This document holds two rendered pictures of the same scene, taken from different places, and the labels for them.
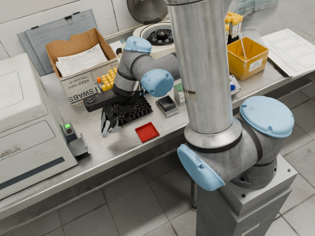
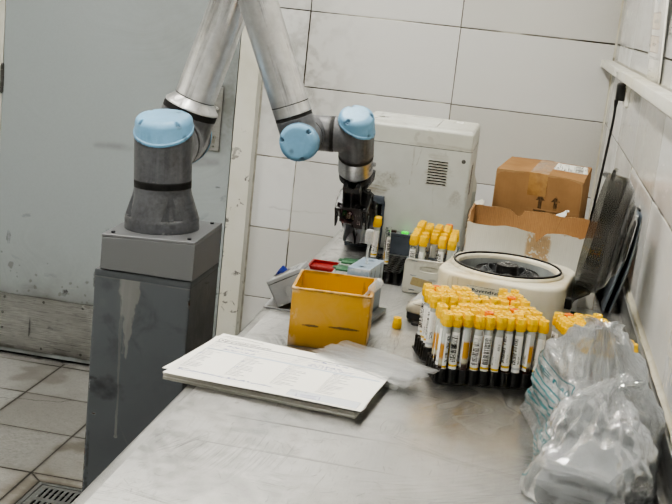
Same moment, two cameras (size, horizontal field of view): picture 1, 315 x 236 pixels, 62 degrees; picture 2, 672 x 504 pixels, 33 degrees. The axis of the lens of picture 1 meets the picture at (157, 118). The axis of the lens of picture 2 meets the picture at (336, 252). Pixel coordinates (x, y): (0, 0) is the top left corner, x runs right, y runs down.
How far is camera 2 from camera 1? 2.71 m
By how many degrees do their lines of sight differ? 100
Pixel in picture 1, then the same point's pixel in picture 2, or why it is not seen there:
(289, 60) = (257, 353)
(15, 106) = not seen: hidden behind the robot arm
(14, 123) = not seen: hidden behind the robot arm
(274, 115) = (155, 114)
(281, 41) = (326, 381)
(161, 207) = not seen: outside the picture
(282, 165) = (123, 232)
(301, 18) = (377, 465)
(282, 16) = (439, 459)
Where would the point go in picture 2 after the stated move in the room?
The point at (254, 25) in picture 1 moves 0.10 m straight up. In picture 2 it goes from (457, 415) to (466, 349)
